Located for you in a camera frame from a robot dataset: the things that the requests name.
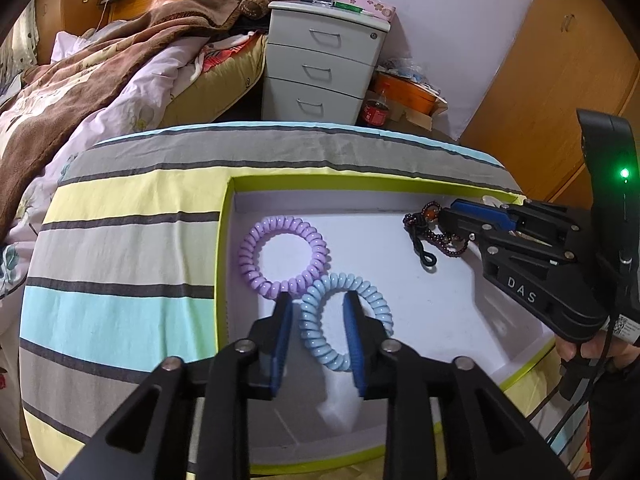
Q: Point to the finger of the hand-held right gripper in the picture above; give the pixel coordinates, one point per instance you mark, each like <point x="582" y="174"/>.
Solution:
<point x="475" y="227"/>
<point x="490" y="215"/>

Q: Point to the brown blanket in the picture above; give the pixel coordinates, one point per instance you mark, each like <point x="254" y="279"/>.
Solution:
<point x="100" y="85"/>

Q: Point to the pink floral box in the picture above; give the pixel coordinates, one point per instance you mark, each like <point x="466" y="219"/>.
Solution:
<point x="367" y="2"/>

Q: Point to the wooden wardrobe with flower stickers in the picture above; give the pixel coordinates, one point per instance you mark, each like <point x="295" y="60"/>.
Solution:
<point x="65" y="10"/>

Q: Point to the person's right forearm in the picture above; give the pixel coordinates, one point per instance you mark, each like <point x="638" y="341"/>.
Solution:
<point x="617" y="425"/>

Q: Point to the red and yellow pillow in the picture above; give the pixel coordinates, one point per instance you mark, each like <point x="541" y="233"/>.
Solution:
<point x="220" y="80"/>

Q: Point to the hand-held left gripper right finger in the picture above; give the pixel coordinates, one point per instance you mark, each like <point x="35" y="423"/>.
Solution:
<point x="357" y="345"/>

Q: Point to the white nightstand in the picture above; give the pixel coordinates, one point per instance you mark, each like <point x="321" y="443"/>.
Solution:
<point x="320" y="70"/>

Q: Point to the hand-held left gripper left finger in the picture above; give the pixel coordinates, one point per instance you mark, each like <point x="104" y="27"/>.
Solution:
<point x="280" y="345"/>

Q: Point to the plain wooden wardrobe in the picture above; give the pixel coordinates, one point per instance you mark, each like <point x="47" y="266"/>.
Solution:
<point x="560" y="60"/>

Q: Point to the orange box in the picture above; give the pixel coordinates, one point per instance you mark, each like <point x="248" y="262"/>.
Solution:
<point x="405" y="92"/>

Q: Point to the shallow green box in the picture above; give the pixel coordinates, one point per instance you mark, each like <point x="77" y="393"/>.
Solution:
<point x="440" y="300"/>

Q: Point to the dotted curtain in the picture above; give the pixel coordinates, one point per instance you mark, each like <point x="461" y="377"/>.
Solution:
<point x="25" y="35"/>

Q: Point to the person's right hand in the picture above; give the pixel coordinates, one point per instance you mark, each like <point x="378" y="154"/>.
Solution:
<point x="620" y="357"/>

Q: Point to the cardboard box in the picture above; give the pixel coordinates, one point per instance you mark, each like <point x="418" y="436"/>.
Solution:
<point x="425" y="115"/>

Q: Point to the cola bottle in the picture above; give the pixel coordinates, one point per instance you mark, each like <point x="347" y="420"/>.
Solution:
<point x="375" y="112"/>

